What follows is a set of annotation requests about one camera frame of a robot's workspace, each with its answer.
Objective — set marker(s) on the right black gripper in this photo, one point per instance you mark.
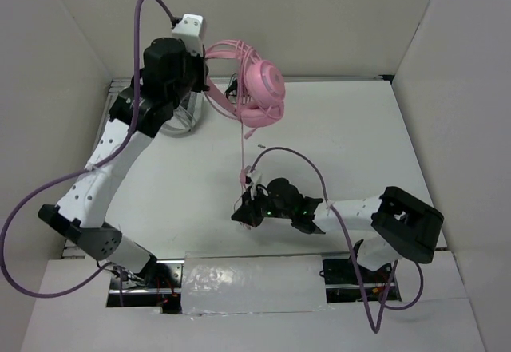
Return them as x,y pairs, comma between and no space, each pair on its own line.
247,211

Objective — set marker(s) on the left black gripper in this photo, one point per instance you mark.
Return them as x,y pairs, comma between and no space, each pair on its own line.
201,67

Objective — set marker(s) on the pink headphones with cable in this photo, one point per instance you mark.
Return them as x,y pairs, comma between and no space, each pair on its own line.
260,88

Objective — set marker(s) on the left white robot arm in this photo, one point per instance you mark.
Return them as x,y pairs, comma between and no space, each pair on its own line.
148,116

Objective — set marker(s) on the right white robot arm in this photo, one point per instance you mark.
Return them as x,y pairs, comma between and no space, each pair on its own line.
402,225

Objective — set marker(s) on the white grey headphones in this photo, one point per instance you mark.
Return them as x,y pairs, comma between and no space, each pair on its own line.
186,117

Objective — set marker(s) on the white taped cover sheet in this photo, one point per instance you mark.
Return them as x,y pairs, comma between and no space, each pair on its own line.
281,284

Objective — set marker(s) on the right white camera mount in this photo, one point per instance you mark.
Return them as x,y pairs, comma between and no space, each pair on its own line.
250,179

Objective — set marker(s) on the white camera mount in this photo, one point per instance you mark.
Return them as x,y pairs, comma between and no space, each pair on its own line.
191,31
250,179

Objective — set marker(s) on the back aluminium rail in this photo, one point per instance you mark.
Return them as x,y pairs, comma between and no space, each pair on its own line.
383,77

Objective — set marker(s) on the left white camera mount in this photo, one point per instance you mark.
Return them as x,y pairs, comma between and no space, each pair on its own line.
191,31

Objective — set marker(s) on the black headphones with cable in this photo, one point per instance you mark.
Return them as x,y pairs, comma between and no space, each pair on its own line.
231,92

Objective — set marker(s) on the left aluminium rail frame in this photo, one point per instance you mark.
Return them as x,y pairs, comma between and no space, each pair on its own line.
85,168

